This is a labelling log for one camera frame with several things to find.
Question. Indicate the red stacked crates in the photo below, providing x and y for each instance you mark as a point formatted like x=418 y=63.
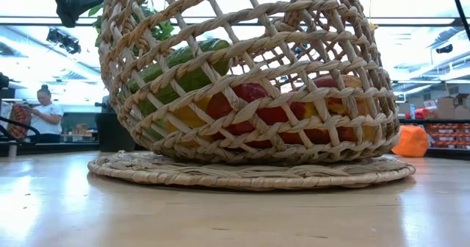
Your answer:
x=448 y=135

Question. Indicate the cardboard boxes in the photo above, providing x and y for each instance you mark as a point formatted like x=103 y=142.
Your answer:
x=451 y=107

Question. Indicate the black ceiling track light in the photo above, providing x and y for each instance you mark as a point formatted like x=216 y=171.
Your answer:
x=62 y=41

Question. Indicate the red tomato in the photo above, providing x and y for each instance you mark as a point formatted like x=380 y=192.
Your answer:
x=282 y=114

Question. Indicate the person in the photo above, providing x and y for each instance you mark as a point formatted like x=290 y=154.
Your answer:
x=47 y=116

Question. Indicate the orange yellow peach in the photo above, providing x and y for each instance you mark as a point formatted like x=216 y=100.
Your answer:
x=327 y=82

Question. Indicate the woven seagrass basket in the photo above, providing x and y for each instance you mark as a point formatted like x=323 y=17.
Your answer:
x=257 y=30

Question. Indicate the brown storage shelf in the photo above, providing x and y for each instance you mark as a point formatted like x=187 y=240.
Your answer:
x=77 y=131

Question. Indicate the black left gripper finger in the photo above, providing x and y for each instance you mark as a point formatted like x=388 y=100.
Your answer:
x=86 y=2

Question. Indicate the red orange mango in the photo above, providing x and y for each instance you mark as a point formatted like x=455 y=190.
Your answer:
x=249 y=92

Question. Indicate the black ceiling camera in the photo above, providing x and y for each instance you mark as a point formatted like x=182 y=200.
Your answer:
x=444 y=49

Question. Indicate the green potted plant black pot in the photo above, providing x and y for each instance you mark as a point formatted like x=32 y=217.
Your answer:
x=110 y=133

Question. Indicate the green cucumber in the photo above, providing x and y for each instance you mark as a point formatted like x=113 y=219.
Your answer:
x=180 y=57

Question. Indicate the round woven placemat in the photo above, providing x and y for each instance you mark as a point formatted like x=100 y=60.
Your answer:
x=238 y=177

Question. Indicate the red container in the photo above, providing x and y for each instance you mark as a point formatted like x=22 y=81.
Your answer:
x=422 y=113

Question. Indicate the yellow bell pepper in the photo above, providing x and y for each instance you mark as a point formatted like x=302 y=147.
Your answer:
x=187 y=116

